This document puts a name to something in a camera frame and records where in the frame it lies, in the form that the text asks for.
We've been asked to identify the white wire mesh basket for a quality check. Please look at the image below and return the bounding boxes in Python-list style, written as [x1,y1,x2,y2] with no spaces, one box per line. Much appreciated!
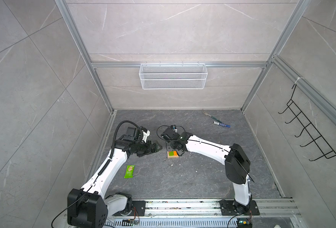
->
[139,63,208,90]

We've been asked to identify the blue marker pen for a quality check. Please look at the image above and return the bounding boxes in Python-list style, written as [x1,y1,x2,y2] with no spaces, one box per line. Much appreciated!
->
[213,121,231,128]

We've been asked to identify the green snack wrapper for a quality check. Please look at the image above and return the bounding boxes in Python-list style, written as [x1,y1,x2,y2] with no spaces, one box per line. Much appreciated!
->
[124,165,135,179]

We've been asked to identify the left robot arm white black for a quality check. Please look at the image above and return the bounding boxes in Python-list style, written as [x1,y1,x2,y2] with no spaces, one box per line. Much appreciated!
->
[66,126,162,228]

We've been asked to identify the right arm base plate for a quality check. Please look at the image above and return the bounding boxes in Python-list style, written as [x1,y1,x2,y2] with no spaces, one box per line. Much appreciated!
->
[219,199,260,216]

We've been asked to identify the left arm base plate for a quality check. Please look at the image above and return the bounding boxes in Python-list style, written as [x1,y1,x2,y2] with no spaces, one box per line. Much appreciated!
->
[116,200,147,216]

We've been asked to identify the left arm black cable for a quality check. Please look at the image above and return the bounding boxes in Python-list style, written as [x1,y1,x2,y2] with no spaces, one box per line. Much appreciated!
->
[109,120,141,159]

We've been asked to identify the natural wood block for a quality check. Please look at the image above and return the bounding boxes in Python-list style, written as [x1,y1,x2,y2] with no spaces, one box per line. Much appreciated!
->
[167,151,180,159]

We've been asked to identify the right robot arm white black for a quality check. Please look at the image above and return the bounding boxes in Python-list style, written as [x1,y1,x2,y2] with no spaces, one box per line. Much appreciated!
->
[158,125,252,214]

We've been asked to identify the black wire hook rack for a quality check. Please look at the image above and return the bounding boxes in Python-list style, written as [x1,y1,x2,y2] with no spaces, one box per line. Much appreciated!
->
[278,85,336,162]

